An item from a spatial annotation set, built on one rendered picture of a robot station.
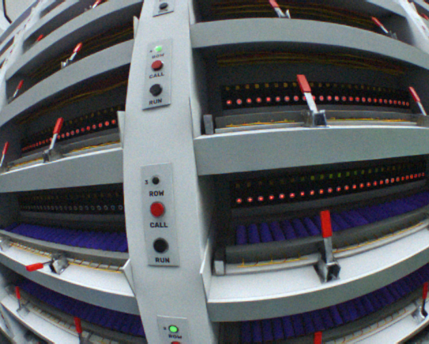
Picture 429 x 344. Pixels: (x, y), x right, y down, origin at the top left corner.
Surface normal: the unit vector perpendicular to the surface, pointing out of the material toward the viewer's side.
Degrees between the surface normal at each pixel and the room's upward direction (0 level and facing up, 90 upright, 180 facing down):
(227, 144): 111
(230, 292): 21
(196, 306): 90
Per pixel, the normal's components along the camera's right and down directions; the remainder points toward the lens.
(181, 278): -0.11, -0.13
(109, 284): -0.11, -0.97
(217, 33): -0.08, 0.23
